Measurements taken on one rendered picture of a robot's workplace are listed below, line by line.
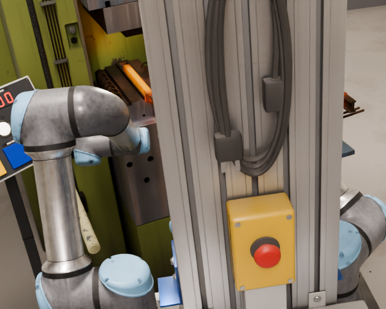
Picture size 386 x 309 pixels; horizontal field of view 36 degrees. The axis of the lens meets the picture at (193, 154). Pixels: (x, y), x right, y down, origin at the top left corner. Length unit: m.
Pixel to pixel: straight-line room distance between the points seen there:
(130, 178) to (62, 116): 1.07
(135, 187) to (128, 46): 0.69
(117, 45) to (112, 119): 1.39
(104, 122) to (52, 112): 0.11
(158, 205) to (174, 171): 1.65
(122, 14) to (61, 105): 0.89
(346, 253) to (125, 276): 0.50
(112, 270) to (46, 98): 0.41
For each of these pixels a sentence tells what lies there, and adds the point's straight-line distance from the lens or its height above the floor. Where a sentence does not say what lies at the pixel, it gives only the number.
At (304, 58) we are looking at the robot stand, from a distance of 0.76.
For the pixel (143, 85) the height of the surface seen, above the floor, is 1.01.
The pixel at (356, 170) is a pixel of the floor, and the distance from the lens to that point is 3.60.
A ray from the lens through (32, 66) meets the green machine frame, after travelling 2.29.
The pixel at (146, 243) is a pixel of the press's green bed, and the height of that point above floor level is 0.37.
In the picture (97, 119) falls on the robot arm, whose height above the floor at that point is 1.38.
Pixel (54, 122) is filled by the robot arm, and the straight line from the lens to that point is 1.31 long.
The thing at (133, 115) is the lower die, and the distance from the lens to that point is 2.29.
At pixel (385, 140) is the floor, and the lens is 3.93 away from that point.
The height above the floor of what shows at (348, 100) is 0.96.
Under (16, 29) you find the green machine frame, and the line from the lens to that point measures 2.24.
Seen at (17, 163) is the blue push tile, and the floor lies 0.99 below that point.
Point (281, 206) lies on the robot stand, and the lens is 0.82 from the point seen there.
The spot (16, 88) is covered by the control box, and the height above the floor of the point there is 1.18.
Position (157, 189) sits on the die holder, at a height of 0.62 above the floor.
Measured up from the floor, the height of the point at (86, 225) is 0.64.
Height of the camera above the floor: 1.95
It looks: 31 degrees down
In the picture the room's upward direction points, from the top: 7 degrees counter-clockwise
